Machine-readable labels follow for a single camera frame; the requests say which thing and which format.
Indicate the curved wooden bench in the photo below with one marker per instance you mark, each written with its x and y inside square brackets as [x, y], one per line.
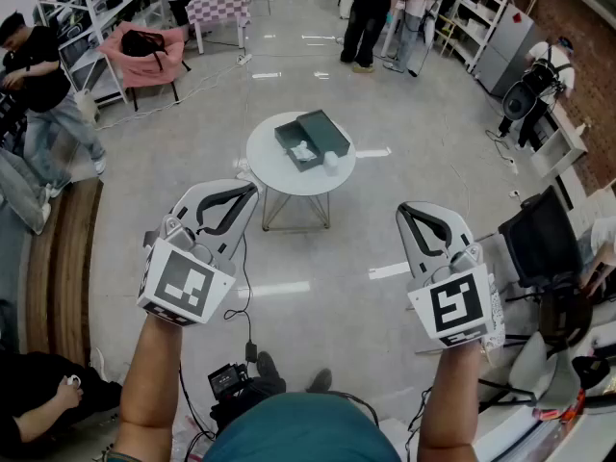
[62, 267]

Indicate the person's right forearm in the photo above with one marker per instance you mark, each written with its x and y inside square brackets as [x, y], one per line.
[450, 402]

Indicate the person's black shoe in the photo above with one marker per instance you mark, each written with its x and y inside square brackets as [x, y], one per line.
[267, 364]
[320, 380]

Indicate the pair of white sandals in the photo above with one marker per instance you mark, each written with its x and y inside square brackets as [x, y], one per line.
[99, 361]

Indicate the grey metal cabinet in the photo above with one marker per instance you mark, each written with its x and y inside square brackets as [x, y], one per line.
[505, 51]

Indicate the white floor socket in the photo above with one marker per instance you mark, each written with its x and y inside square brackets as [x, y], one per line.
[515, 194]

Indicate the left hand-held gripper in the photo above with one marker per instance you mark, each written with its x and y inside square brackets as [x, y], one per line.
[180, 282]

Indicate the white printed paper bag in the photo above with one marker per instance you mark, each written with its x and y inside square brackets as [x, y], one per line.
[498, 315]

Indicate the white low shelf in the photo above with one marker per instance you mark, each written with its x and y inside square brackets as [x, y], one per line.
[558, 154]

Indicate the white power strip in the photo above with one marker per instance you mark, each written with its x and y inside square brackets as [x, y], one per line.
[244, 59]

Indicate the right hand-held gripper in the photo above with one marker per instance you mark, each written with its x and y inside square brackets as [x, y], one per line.
[457, 306]

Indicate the white shelf rack with devices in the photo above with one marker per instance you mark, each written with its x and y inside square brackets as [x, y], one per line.
[96, 3]

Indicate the dark green box lid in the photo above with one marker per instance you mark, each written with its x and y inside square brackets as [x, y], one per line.
[325, 133]

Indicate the white plastic bag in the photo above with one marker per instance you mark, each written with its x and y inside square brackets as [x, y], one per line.
[302, 151]

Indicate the person's left black shoe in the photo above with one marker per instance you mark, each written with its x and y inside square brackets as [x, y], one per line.
[267, 364]

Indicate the checkered cloth table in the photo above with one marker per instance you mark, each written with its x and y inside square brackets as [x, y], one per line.
[216, 5]

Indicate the person's right black shoe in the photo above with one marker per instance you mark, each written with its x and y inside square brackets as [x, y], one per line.
[320, 380]

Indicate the teal box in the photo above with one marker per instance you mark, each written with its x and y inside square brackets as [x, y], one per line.
[288, 137]

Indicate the small white cup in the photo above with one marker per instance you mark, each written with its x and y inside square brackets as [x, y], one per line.
[331, 164]

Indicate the pink padded chair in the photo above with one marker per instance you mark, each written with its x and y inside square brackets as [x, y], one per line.
[144, 72]

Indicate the person's black trousers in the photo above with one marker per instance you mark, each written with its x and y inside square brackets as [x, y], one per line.
[250, 402]

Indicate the person's left forearm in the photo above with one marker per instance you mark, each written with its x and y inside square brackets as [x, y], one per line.
[149, 378]

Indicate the grey shell chair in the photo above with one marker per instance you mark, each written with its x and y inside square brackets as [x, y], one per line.
[544, 368]

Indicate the black backpack rig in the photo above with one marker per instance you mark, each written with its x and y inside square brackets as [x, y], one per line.
[520, 96]

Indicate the white metal shelf rack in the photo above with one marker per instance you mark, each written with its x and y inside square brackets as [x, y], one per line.
[474, 27]

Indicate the person's teal shirt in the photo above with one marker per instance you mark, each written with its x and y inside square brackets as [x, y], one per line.
[298, 431]

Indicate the white round side table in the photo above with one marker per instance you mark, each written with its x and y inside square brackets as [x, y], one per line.
[289, 181]

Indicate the small white bin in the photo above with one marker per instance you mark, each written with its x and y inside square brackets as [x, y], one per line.
[86, 106]

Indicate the black bag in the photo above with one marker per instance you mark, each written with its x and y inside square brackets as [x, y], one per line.
[139, 43]

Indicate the white desk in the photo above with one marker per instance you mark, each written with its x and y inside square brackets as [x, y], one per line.
[510, 431]

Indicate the brown round stool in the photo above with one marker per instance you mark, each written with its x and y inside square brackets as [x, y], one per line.
[565, 318]

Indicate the black office chair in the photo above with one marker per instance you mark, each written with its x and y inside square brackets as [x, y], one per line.
[539, 243]

